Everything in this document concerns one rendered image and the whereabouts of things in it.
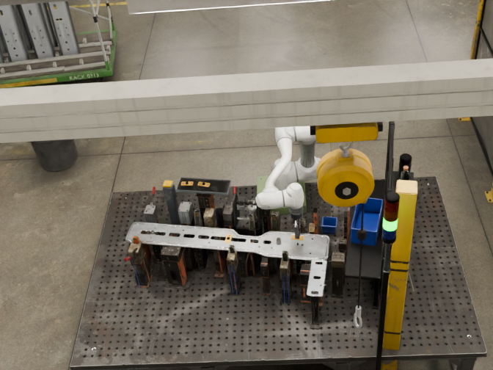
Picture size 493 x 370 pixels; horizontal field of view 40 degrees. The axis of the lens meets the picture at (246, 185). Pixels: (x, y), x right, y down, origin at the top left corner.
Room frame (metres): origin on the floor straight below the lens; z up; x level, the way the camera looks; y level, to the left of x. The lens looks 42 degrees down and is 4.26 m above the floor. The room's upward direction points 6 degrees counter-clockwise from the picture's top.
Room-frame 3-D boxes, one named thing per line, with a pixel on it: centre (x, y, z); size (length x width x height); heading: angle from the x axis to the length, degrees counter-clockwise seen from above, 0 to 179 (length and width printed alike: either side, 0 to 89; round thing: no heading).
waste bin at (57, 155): (5.47, 1.88, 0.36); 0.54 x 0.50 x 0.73; 175
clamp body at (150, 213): (3.45, 0.69, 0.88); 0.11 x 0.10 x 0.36; 165
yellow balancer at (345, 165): (1.31, -0.26, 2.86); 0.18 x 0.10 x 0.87; 85
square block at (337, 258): (2.83, -0.52, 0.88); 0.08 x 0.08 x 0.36; 75
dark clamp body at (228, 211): (3.34, 0.14, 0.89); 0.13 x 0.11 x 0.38; 165
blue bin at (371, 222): (3.08, -0.75, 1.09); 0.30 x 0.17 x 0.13; 160
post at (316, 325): (2.62, -0.34, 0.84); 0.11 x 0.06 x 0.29; 165
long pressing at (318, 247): (3.14, 0.18, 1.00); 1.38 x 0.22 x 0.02; 75
